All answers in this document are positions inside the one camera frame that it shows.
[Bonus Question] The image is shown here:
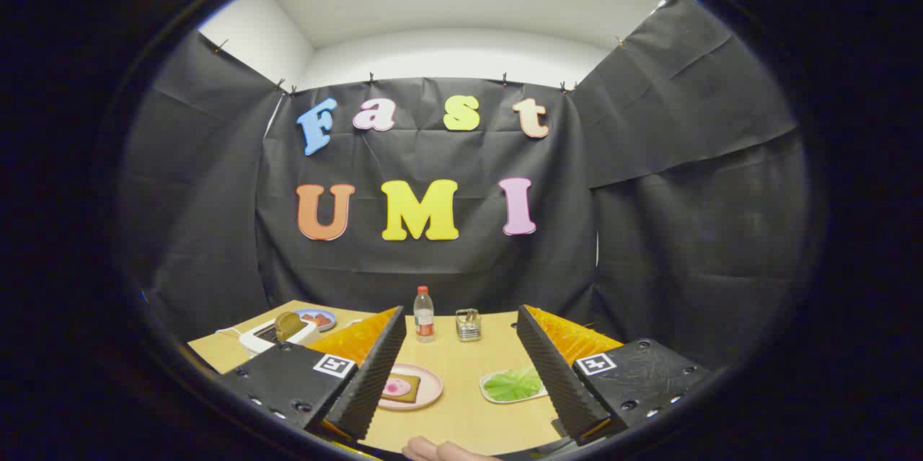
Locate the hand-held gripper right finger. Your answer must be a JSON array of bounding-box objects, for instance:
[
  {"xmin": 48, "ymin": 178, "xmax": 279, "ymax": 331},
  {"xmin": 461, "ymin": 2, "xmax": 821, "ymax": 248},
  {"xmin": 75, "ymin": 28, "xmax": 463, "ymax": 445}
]
[{"xmin": 516, "ymin": 304, "xmax": 711, "ymax": 447}]

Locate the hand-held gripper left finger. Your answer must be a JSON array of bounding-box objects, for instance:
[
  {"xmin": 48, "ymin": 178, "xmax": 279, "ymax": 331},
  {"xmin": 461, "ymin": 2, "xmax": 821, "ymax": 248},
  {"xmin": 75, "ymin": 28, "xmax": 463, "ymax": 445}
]
[{"xmin": 216, "ymin": 306, "xmax": 408, "ymax": 444}]

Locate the green lettuce leaf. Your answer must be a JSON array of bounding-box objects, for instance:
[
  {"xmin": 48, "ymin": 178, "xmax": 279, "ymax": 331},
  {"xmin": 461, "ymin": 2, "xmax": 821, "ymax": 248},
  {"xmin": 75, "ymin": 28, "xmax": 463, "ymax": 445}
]
[{"xmin": 485, "ymin": 367, "xmax": 543, "ymax": 402}]

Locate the plain brown bread slice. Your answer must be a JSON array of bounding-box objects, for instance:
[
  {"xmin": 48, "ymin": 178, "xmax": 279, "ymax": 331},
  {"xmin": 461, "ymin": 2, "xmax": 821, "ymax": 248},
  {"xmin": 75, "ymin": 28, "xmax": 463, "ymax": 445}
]
[{"xmin": 274, "ymin": 312, "xmax": 307, "ymax": 341}]

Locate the brown bread slice with ham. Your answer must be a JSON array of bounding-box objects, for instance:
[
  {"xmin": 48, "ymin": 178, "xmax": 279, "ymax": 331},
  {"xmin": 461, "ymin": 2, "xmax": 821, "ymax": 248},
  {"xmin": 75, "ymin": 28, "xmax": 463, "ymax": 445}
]
[{"xmin": 382, "ymin": 373, "xmax": 422, "ymax": 404}]

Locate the pink round plate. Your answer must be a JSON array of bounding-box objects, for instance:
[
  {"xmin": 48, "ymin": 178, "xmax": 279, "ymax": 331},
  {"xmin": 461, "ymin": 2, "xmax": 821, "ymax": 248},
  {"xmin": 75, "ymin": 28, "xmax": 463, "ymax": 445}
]
[{"xmin": 376, "ymin": 363, "xmax": 443, "ymax": 411}]

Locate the white square plate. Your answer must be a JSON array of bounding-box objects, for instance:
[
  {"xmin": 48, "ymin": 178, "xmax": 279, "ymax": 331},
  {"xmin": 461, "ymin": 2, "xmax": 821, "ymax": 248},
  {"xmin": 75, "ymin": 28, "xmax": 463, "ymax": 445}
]
[{"xmin": 480, "ymin": 366, "xmax": 549, "ymax": 405}]

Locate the clear bottle with red cap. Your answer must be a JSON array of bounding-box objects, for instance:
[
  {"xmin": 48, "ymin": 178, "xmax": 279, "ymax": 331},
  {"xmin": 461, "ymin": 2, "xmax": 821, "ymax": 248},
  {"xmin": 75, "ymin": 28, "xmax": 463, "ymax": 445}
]
[{"xmin": 413, "ymin": 286, "xmax": 436, "ymax": 343}]

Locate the blue round plate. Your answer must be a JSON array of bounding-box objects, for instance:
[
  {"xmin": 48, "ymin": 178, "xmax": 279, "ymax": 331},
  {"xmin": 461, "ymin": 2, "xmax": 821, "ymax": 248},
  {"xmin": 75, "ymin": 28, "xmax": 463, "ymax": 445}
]
[{"xmin": 296, "ymin": 308, "xmax": 337, "ymax": 332}]

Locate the white toaster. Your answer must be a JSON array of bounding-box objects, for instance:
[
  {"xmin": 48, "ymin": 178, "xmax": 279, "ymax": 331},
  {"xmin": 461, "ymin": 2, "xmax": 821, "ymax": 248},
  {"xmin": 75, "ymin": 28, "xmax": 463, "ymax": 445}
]
[{"xmin": 238, "ymin": 317, "xmax": 320, "ymax": 358}]

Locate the black backdrop cloth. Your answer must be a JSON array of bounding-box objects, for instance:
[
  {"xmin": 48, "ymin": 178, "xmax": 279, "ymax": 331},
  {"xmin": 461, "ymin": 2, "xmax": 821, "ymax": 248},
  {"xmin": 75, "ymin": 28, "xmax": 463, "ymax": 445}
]
[{"xmin": 119, "ymin": 0, "xmax": 808, "ymax": 375}]

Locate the metal wire cutlery holder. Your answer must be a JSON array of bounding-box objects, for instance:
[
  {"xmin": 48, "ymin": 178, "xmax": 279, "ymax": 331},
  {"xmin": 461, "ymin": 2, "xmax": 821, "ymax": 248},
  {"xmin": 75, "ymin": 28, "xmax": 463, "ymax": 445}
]
[{"xmin": 455, "ymin": 308, "xmax": 482, "ymax": 343}]

